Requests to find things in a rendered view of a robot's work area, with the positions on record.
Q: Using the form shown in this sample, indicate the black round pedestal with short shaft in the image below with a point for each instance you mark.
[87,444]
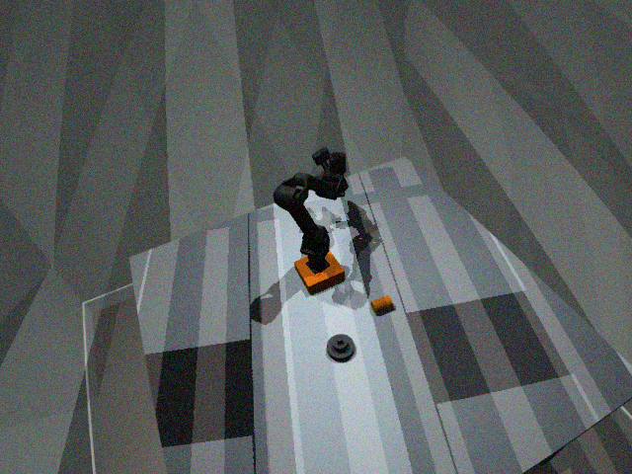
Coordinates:
[341,347]

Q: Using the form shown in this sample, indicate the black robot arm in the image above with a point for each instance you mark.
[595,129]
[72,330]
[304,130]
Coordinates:
[315,239]

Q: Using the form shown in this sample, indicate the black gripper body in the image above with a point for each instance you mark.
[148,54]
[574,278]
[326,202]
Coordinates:
[321,157]

